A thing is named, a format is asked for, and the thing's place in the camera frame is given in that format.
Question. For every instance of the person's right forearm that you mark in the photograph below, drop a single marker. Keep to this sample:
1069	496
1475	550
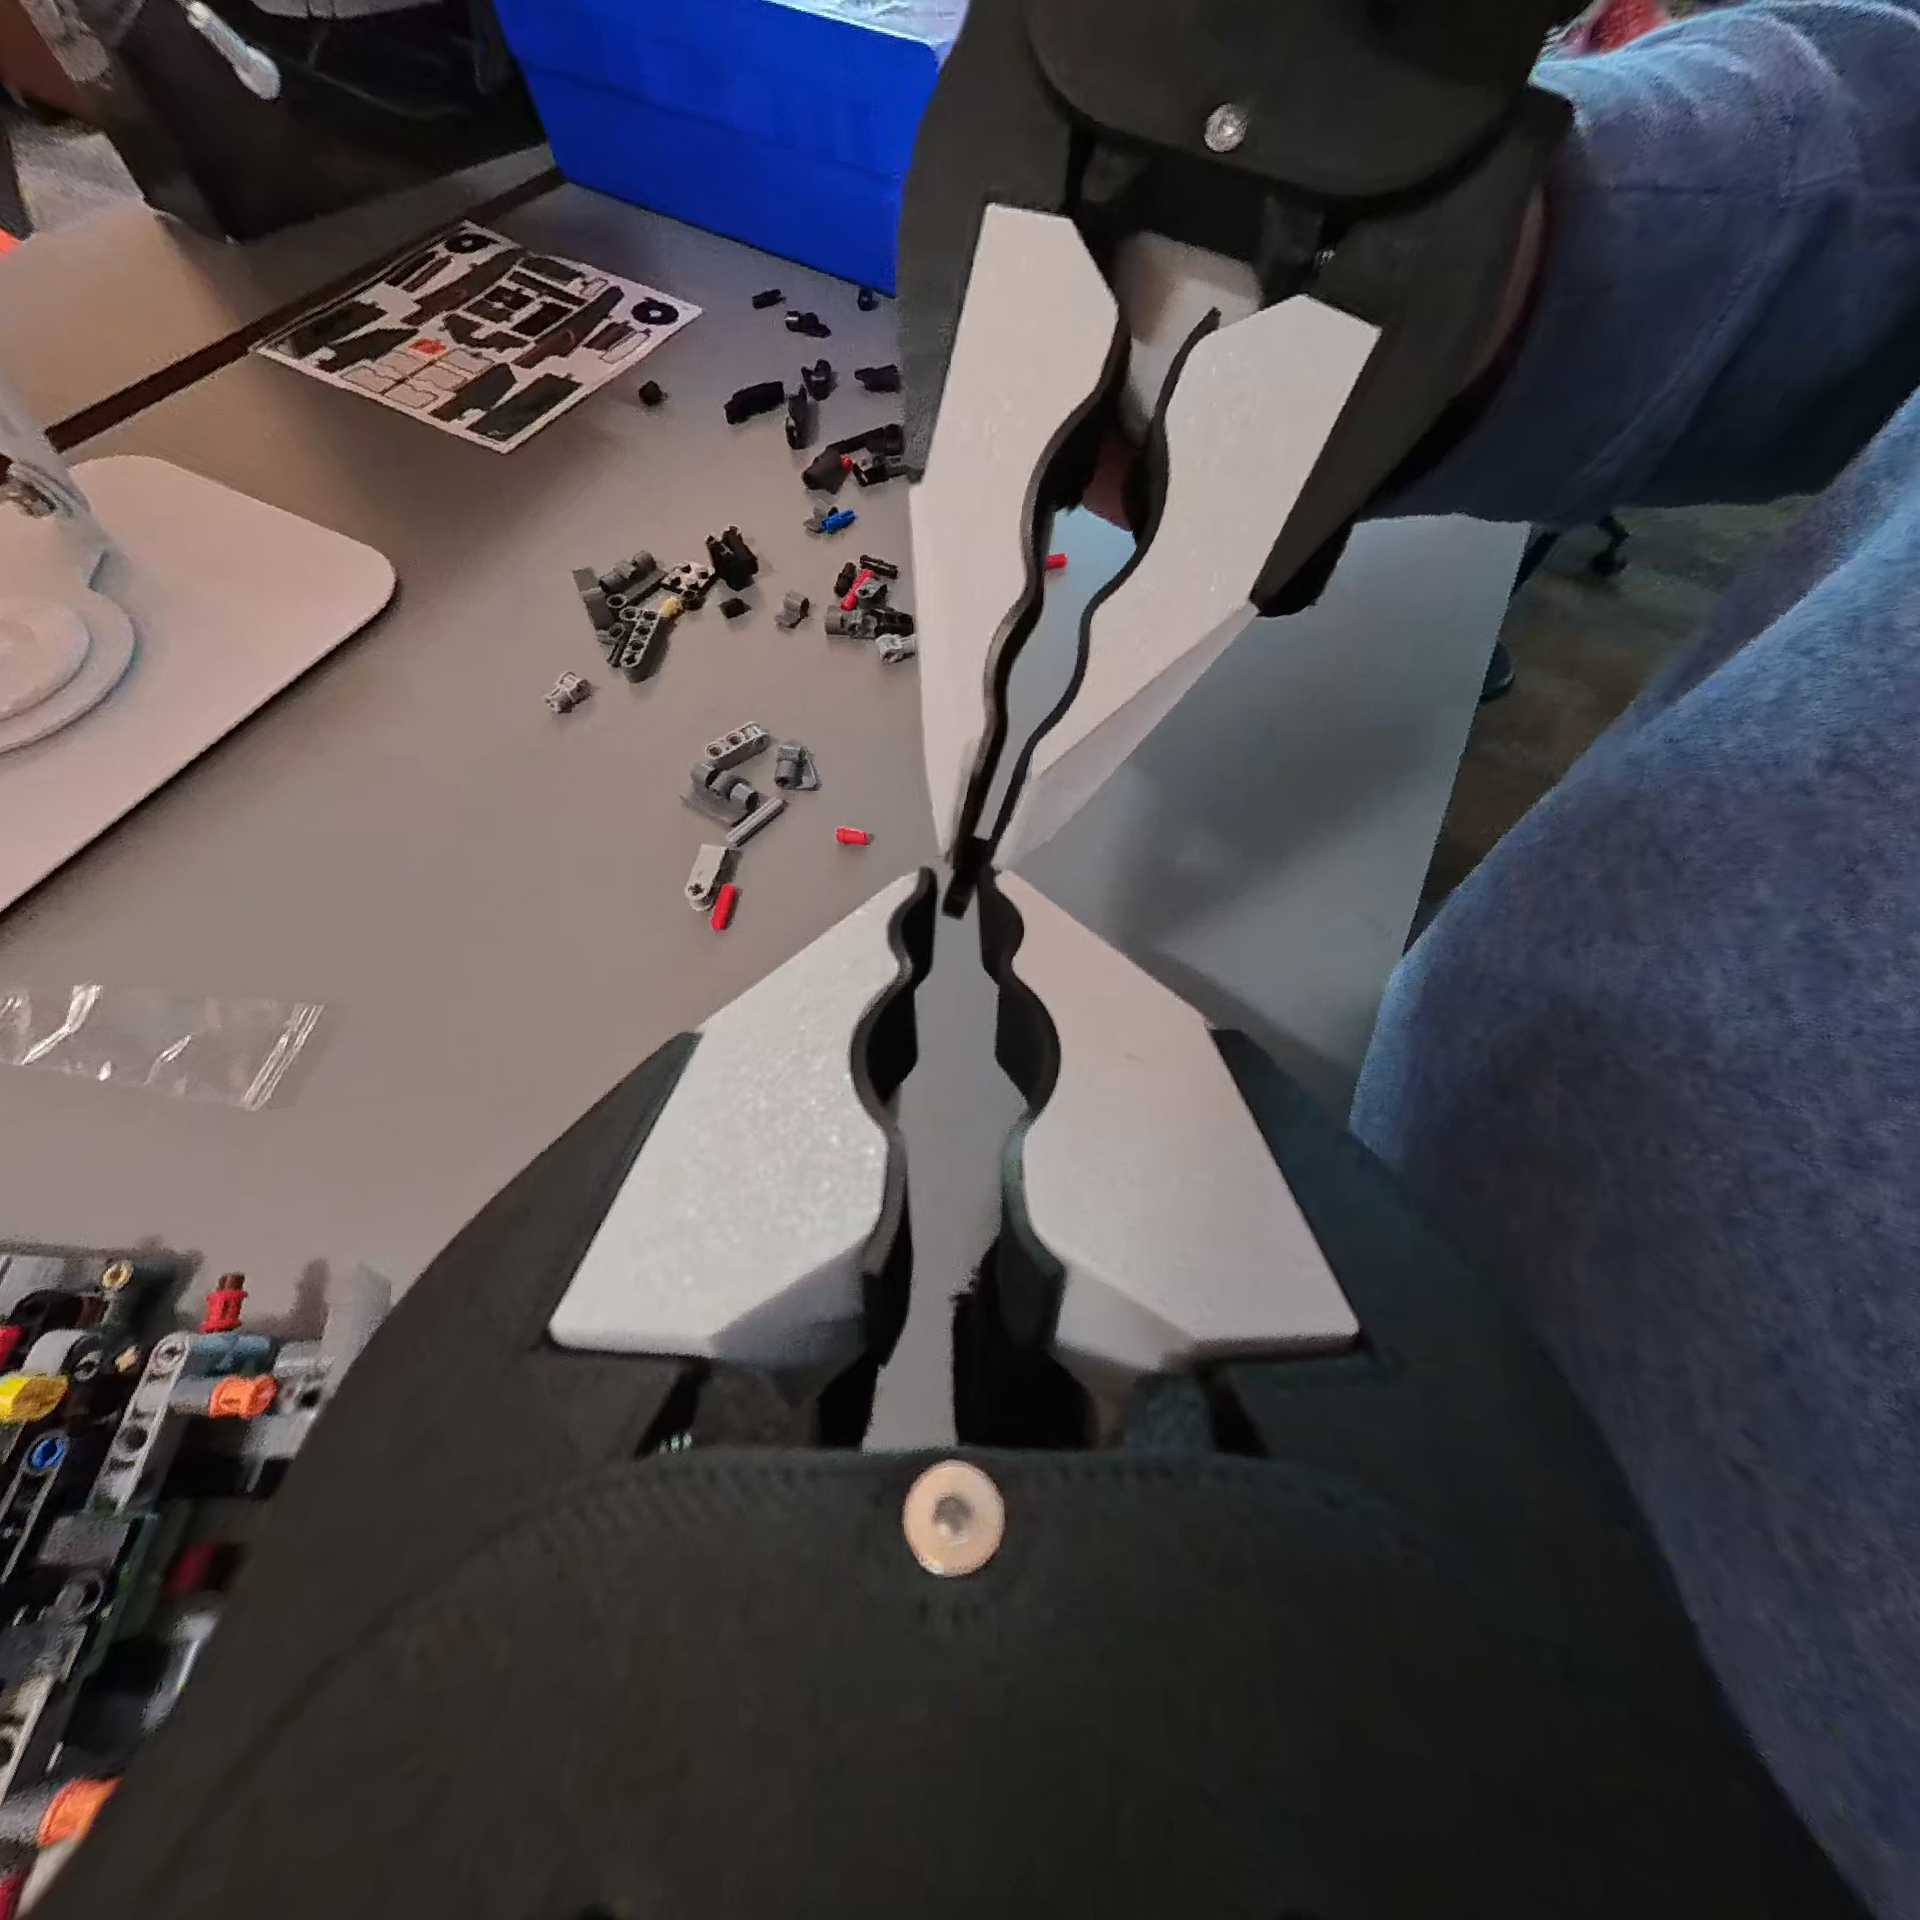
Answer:
1694	270

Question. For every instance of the blue storage bin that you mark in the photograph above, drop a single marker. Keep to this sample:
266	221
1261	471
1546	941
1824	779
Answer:
720	105

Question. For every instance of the scattered loose lego pieces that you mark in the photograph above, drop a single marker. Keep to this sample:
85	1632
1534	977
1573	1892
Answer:
734	585

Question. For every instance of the lego sticker sheet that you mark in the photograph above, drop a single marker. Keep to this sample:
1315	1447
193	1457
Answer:
481	339

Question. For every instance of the white desk stand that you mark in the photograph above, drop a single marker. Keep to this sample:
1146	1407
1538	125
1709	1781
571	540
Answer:
181	630

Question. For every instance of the lego car chassis model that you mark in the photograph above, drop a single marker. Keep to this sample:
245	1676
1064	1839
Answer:
118	1440

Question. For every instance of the small empty clear bag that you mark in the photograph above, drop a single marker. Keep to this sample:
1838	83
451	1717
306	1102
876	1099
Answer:
149	1043

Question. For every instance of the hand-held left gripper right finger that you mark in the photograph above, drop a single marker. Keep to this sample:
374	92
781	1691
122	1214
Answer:
1185	1200

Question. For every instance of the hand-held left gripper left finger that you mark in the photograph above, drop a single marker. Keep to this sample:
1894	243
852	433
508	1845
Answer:
734	1184

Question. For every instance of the dark bulky bag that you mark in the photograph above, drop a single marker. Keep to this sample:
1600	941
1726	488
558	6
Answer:
300	91

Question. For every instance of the black office chair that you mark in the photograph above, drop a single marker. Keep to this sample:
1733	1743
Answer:
1576	569

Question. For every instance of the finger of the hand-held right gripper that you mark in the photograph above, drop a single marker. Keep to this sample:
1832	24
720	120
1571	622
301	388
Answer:
1214	480
989	451

